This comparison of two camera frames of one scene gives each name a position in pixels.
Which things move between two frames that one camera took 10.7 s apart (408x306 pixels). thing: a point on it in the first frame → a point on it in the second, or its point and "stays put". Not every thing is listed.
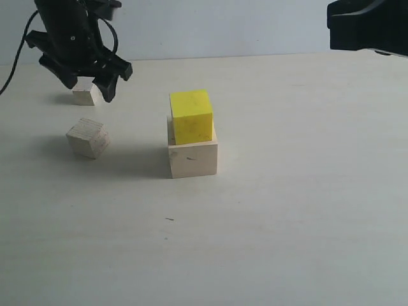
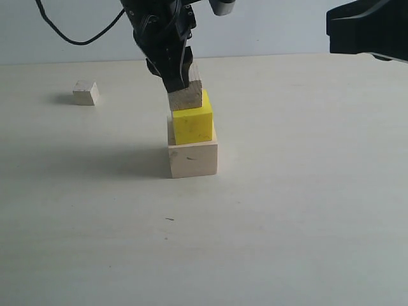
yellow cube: [192, 116] stays put
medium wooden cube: [88, 138] → [192, 96]
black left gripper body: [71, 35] → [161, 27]
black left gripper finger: [111, 67] → [176, 76]
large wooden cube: [191, 159] stays put
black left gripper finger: [67, 76] → [153, 69]
